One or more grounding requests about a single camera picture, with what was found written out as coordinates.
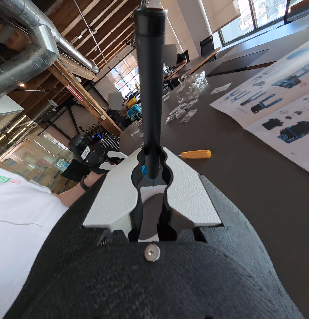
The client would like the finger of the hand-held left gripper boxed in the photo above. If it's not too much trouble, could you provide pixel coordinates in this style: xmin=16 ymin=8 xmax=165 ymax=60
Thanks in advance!
xmin=105 ymin=151 xmax=129 ymax=165

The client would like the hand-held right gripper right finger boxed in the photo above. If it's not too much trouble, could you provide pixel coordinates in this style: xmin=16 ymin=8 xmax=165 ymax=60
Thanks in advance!
xmin=157 ymin=146 xmax=223 ymax=242

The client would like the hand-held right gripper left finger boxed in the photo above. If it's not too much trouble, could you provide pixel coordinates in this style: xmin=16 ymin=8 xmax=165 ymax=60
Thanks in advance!
xmin=82 ymin=147 xmax=146 ymax=243

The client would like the blue metal servo bracket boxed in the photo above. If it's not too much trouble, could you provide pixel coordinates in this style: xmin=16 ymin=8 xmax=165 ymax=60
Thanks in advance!
xmin=141 ymin=163 xmax=161 ymax=180

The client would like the orange handled screwdriver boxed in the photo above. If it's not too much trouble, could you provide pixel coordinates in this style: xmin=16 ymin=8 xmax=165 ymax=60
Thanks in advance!
xmin=174 ymin=150 xmax=212 ymax=160

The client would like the black electric screwdriver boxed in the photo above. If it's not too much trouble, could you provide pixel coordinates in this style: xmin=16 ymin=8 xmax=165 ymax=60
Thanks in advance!
xmin=133 ymin=7 xmax=168 ymax=186

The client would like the person's left forearm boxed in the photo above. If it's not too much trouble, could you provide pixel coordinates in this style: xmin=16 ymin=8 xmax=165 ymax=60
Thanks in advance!
xmin=57 ymin=174 xmax=95 ymax=208

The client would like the dark grey desk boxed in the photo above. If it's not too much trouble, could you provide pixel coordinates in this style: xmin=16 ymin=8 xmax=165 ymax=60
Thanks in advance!
xmin=119 ymin=37 xmax=309 ymax=317

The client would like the black desk mat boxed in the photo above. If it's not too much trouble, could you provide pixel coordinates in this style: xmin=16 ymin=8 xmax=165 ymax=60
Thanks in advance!
xmin=206 ymin=49 xmax=269 ymax=77

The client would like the person's left hand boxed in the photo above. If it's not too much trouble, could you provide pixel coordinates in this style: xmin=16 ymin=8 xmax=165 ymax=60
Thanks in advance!
xmin=88 ymin=171 xmax=107 ymax=186

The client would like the striped black white garment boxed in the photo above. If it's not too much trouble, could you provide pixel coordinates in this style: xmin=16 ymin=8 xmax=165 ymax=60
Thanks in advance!
xmin=99 ymin=132 xmax=120 ymax=152

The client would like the wooden support column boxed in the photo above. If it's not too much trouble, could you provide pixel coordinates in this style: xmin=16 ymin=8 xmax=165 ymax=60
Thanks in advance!
xmin=48 ymin=60 xmax=123 ymax=136

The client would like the distant grid window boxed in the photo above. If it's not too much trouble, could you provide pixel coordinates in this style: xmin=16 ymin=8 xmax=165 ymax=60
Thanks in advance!
xmin=110 ymin=53 xmax=140 ymax=93

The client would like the group of small parts bags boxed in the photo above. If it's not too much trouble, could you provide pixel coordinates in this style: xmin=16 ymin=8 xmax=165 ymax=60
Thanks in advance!
xmin=130 ymin=82 xmax=232 ymax=137

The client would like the person in white shirt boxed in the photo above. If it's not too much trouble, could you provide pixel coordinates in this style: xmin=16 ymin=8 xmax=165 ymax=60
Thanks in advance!
xmin=0 ymin=166 xmax=70 ymax=318

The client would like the crumpled clear plastic wrap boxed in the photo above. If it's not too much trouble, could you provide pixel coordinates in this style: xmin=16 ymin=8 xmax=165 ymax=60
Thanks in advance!
xmin=178 ymin=70 xmax=209 ymax=103

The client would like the long wooden office table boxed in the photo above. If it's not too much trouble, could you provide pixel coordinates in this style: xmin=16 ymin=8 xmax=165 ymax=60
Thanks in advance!
xmin=164 ymin=47 xmax=222 ymax=81

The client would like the assembly instruction booklet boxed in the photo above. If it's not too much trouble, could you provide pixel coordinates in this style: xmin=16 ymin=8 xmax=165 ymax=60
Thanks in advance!
xmin=210 ymin=37 xmax=309 ymax=176

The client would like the black office chair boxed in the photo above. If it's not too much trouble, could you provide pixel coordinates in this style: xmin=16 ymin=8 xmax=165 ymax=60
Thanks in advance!
xmin=200 ymin=35 xmax=218 ymax=56

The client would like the large glass window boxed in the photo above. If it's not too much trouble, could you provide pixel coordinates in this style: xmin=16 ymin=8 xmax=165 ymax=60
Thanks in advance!
xmin=219 ymin=0 xmax=309 ymax=46

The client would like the red wall sign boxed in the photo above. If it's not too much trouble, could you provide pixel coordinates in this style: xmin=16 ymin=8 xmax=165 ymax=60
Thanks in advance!
xmin=65 ymin=83 xmax=84 ymax=103

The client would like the white wired earphone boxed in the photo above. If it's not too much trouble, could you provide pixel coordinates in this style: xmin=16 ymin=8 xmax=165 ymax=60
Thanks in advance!
xmin=0 ymin=219 xmax=43 ymax=227

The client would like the silver ventilation duct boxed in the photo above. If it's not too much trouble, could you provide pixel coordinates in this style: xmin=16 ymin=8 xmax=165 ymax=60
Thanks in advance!
xmin=0 ymin=0 xmax=100 ymax=98

